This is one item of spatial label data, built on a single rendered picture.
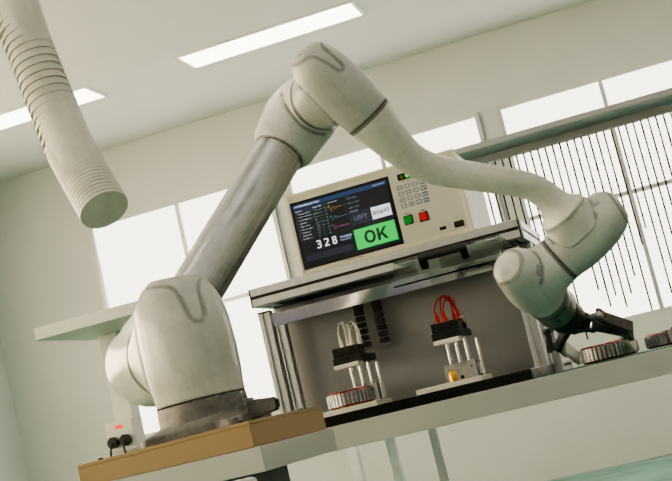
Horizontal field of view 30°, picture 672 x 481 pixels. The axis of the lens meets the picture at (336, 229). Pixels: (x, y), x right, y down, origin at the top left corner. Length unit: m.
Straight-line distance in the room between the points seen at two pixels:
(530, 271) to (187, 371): 0.75
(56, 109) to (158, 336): 2.16
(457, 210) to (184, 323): 1.07
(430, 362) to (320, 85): 0.95
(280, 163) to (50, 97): 1.83
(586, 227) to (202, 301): 0.80
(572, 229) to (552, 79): 6.97
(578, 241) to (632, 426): 6.78
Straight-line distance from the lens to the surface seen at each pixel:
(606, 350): 2.75
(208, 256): 2.38
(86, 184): 4.00
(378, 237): 3.02
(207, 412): 2.08
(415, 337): 3.12
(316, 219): 3.07
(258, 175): 2.46
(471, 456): 9.36
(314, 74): 2.41
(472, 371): 2.96
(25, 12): 4.37
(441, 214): 3.00
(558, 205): 2.49
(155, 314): 2.11
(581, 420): 9.25
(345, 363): 2.95
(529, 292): 2.49
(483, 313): 3.09
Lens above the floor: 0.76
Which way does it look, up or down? 8 degrees up
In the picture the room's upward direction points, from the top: 13 degrees counter-clockwise
